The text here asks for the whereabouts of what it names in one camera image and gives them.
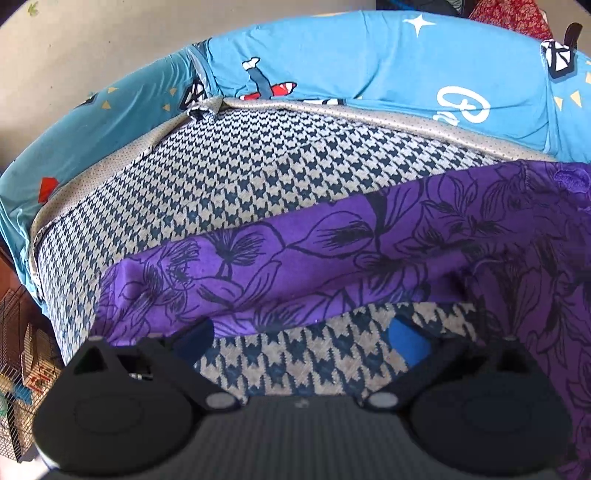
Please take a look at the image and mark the houndstooth sofa seat cushion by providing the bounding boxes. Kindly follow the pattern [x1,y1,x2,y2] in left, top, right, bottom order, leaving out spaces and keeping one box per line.
[28,97,560,403]

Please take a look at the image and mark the blue printed sofa cover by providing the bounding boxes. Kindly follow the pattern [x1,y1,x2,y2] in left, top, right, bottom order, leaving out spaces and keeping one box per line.
[0,9,591,319]

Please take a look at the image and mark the wire cage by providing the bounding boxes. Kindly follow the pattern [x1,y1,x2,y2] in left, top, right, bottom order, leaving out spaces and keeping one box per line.
[0,285,66,463]

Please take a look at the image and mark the red floral cloth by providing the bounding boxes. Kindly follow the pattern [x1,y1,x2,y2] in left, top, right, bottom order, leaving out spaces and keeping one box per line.
[468,0,553,40]

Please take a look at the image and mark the black and blue jacket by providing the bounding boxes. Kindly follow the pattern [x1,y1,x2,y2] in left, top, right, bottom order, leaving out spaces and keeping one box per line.
[376,0,468,17]

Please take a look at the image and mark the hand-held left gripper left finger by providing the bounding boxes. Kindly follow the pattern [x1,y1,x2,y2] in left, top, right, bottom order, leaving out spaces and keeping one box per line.
[65,319,242,412]

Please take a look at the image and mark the purple floral garment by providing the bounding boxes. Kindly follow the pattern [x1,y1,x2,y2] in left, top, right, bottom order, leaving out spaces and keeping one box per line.
[92,159,591,480]

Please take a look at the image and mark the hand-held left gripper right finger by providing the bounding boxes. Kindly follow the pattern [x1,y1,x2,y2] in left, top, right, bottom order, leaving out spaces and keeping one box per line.
[365,318,533,412]

